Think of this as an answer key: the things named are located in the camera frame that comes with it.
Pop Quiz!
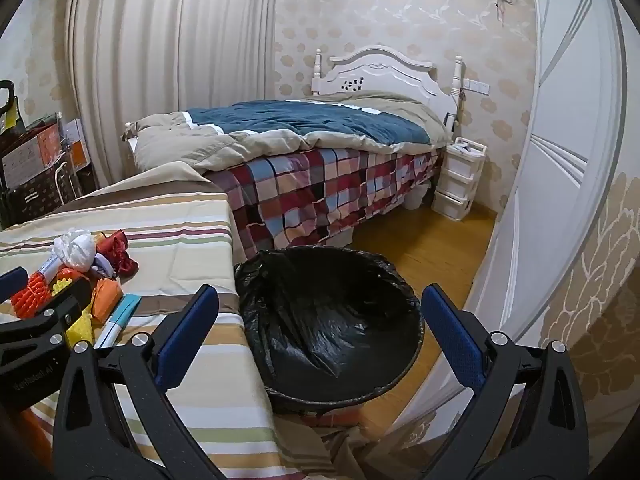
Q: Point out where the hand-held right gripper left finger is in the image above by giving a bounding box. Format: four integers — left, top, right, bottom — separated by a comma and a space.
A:
52, 284, 226, 480

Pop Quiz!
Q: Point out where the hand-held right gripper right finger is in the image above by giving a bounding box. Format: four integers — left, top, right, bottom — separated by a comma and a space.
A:
421, 284, 590, 480

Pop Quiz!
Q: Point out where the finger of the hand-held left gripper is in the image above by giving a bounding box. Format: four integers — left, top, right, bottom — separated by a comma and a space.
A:
0, 278, 93, 350
0, 266, 29, 306

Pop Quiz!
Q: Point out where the red-orange foam net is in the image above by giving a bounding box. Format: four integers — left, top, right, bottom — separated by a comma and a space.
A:
11, 272, 54, 319

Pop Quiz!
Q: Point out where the yellow foam net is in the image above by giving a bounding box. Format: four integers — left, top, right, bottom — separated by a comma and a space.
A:
52, 269, 95, 350

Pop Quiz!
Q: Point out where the orange wrapper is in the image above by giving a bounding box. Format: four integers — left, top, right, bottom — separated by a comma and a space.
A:
91, 277, 124, 321

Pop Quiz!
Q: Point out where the white tissue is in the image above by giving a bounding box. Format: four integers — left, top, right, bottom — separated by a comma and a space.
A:
53, 230, 98, 272

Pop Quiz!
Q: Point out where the white and blue packet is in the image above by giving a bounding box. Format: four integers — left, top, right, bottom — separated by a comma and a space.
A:
94, 294, 144, 350

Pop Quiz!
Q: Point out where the trash bin with black bag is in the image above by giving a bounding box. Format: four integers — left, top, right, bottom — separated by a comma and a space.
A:
234, 247, 426, 415

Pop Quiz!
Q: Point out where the striped tablecloth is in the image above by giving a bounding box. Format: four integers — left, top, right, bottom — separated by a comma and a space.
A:
0, 162, 351, 480

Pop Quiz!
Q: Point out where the large white and orange box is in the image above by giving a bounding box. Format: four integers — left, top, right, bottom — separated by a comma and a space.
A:
0, 122, 63, 181

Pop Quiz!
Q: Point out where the small white bin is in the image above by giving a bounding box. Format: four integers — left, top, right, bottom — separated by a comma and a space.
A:
402, 182, 431, 211

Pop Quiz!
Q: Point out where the orange cardboard box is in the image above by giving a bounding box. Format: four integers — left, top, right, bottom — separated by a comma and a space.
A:
310, 402, 372, 429

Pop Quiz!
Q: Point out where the white plastic drawer unit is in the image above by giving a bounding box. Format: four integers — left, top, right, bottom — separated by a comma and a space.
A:
431, 137, 488, 221

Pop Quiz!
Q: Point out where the small white and orange box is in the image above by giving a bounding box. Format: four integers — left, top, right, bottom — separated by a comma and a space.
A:
62, 119, 92, 171

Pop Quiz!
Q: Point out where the checkered bed sheet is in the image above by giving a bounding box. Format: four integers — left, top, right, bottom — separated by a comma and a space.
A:
212, 147, 446, 262

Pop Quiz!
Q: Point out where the blue and beige duvet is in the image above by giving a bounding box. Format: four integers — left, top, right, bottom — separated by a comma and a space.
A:
122, 91, 453, 173

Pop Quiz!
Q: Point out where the white floral wardrobe door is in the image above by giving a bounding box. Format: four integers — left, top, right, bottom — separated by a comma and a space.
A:
390, 0, 640, 480

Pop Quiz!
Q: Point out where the white bed headboard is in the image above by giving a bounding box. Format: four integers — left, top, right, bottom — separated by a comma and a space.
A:
311, 45, 463, 126

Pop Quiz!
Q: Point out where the cream curtain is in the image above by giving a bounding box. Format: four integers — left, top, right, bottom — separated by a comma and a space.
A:
65, 0, 278, 191

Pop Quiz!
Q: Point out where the black trolley handle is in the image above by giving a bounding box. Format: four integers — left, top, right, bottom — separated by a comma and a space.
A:
0, 80, 21, 136

